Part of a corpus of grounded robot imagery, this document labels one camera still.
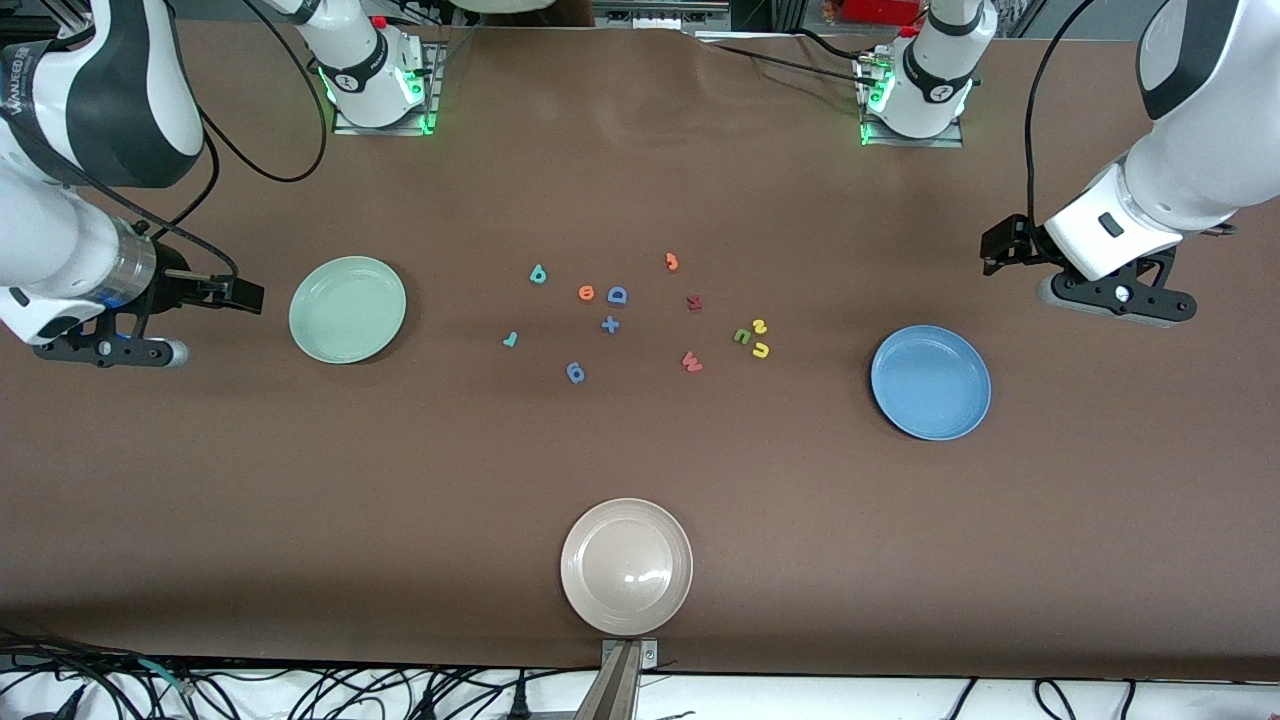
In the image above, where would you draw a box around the pale green plate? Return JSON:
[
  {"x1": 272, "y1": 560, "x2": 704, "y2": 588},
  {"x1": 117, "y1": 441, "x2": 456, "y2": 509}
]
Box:
[{"x1": 289, "y1": 256, "x2": 408, "y2": 365}]

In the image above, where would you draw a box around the blue plate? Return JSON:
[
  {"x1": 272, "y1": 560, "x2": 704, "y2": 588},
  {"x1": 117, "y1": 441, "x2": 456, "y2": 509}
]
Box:
[{"x1": 870, "y1": 325, "x2": 993, "y2": 442}]

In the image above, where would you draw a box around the red box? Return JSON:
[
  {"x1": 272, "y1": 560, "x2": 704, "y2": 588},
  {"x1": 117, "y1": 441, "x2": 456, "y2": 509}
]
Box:
[{"x1": 822, "y1": 0, "x2": 921, "y2": 26}]

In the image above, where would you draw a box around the grey power strip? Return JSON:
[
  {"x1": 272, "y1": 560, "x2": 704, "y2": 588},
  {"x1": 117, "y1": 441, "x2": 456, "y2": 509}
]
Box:
[{"x1": 592, "y1": 0, "x2": 731, "y2": 29}]

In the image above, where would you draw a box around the brown table cover sheet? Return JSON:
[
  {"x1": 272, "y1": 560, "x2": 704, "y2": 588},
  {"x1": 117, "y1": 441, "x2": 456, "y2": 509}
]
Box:
[{"x1": 0, "y1": 20, "x2": 1280, "y2": 683}]

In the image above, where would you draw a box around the beige plate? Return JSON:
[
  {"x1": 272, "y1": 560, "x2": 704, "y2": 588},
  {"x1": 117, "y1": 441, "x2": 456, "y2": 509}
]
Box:
[{"x1": 560, "y1": 498, "x2": 694, "y2": 637}]

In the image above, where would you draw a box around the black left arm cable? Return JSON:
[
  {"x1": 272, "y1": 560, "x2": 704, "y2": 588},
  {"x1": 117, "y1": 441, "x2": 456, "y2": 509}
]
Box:
[{"x1": 1024, "y1": 0, "x2": 1101, "y2": 236}]

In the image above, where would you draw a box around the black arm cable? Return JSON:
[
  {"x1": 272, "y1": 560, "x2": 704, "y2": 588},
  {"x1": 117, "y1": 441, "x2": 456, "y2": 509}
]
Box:
[
  {"x1": 195, "y1": 0, "x2": 331, "y2": 184},
  {"x1": 1024, "y1": 0, "x2": 1101, "y2": 236}
]

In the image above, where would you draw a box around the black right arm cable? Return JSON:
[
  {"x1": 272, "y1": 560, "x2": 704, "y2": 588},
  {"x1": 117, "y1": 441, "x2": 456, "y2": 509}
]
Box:
[{"x1": 195, "y1": 0, "x2": 331, "y2": 184}]

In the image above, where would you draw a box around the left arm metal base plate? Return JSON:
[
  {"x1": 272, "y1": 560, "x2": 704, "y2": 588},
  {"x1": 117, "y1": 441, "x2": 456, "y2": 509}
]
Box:
[{"x1": 858, "y1": 50, "x2": 966, "y2": 149}]

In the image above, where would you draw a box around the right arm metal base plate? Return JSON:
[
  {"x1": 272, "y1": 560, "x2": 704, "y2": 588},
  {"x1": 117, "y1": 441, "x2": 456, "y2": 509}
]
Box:
[{"x1": 333, "y1": 40, "x2": 446, "y2": 136}]

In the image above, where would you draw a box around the black cable on table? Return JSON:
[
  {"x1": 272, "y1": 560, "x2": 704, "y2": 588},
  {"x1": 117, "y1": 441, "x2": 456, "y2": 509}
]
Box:
[{"x1": 700, "y1": 28, "x2": 881, "y2": 91}]

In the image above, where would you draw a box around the teal connector cable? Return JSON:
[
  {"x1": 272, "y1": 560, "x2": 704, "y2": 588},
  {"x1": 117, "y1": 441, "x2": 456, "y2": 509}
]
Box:
[{"x1": 135, "y1": 655, "x2": 196, "y2": 698}]

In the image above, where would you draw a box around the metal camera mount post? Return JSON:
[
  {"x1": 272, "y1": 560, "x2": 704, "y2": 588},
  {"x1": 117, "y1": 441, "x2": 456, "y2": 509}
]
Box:
[{"x1": 575, "y1": 638, "x2": 661, "y2": 720}]

